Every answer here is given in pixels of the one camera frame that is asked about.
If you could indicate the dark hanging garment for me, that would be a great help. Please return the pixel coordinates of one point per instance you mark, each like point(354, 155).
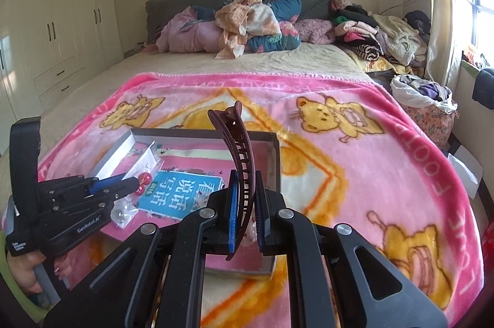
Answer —
point(484, 85)

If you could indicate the person's left forearm green sleeve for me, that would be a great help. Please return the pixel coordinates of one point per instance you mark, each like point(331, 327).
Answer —
point(15, 305)

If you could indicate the brown curved hair clip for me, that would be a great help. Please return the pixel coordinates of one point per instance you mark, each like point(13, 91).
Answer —
point(241, 162)

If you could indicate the pink jewelry clear packet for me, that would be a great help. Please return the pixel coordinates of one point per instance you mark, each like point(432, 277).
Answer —
point(251, 231)

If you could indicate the grey cardboard box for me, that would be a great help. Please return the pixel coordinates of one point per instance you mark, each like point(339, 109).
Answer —
point(115, 154)

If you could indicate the silver beads clear packet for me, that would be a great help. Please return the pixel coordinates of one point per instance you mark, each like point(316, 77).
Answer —
point(123, 214)

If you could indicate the pink fuzzy garment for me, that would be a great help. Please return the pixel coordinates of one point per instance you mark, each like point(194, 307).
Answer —
point(314, 31)

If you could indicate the red bead earrings clear packet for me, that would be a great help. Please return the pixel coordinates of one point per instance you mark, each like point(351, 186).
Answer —
point(146, 179)

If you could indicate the white paper box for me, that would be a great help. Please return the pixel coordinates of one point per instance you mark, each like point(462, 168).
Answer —
point(465, 166)

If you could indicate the pile of bedding and pillows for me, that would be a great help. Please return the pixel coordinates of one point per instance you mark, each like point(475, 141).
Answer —
point(173, 4)

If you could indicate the pink printed blanket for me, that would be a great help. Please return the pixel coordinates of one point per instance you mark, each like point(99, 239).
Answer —
point(347, 166)

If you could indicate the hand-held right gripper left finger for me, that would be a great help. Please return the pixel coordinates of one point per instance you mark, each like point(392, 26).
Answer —
point(234, 212)

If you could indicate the bed with beige sheet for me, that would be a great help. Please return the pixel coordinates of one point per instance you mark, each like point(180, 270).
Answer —
point(270, 62)

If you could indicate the pile of clothes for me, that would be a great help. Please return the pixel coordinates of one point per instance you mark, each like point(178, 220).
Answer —
point(370, 38)

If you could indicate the orange patterned cloth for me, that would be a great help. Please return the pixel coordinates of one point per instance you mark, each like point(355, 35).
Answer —
point(235, 19)

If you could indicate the blue floral quilt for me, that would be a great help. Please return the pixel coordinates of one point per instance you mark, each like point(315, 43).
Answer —
point(287, 4)

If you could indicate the cream wardrobe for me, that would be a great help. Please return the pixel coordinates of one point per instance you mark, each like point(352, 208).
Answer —
point(58, 23)

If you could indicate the pink quilt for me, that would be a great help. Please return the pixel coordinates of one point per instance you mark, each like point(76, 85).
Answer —
point(193, 35)

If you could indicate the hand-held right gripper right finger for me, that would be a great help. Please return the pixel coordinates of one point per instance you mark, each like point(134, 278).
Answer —
point(259, 214)

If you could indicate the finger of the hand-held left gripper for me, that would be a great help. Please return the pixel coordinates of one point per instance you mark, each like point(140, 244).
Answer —
point(123, 187)
point(104, 183)

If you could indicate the person's left hand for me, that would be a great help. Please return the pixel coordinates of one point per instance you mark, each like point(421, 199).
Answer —
point(23, 274)

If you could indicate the cream curtain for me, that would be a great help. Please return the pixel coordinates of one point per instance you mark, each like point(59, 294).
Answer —
point(444, 4)

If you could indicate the pink and blue picture book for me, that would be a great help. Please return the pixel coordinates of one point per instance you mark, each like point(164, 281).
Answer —
point(173, 193)

